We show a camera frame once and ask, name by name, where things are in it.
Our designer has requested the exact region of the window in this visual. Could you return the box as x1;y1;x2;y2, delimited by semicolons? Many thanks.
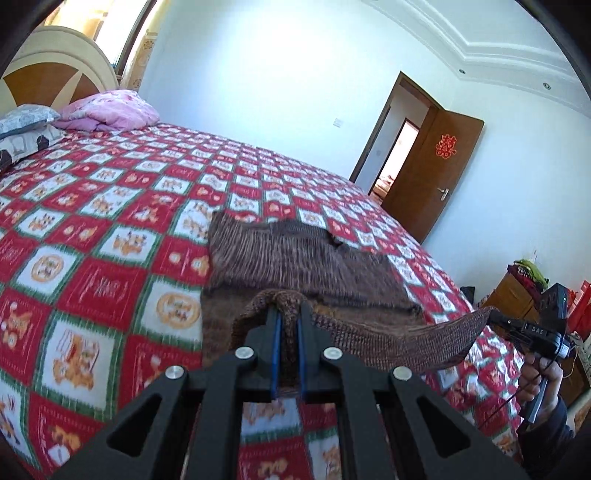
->
95;0;155;77

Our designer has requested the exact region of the brown wooden door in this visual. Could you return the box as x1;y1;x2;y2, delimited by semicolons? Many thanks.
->
382;107;485;244

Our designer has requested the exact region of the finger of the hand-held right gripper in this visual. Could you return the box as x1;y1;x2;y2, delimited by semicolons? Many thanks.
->
488;310;527;334

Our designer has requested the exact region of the person's right forearm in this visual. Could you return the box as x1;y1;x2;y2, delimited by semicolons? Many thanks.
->
515;397;578;480

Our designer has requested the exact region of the cream and wood headboard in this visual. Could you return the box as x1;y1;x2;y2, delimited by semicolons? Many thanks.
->
0;25;121;114

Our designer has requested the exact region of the blue-grey floral pillow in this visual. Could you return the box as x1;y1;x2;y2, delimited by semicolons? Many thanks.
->
0;104;61;139

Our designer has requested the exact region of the bed with red patterned quilt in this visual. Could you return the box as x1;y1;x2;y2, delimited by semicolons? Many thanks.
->
0;124;529;480

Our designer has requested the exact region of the person's right hand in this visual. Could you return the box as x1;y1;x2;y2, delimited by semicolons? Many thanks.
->
516;353;565;432

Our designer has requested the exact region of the brown knitted sweater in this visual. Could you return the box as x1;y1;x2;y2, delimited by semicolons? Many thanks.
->
202;211;502;400

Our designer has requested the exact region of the narrow yellow curtain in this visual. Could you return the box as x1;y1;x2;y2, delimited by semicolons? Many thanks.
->
121;0;171;93

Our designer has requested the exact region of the black cable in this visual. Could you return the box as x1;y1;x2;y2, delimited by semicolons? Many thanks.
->
480;355;561;437

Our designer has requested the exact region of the wooden cabinet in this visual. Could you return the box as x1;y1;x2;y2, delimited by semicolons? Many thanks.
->
480;273;591;407

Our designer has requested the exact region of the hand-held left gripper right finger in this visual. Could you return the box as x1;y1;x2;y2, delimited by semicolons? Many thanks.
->
295;302;532;480

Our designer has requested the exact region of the brown door frame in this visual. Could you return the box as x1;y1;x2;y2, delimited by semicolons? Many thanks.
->
348;71;446;197

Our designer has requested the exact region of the red paper bag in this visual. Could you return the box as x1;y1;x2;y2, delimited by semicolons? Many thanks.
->
566;281;591;337

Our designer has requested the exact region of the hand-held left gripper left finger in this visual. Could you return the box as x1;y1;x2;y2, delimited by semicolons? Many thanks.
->
46;310;283;480

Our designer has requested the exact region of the white pillow with brown print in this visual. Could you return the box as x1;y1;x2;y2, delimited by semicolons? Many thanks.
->
0;124;68;174

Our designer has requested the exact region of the pink floral quilt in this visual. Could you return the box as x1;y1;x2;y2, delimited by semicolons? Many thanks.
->
53;89;160;132

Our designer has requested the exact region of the pile of colourful clothes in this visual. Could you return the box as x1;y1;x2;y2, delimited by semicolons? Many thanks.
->
507;259;550;301

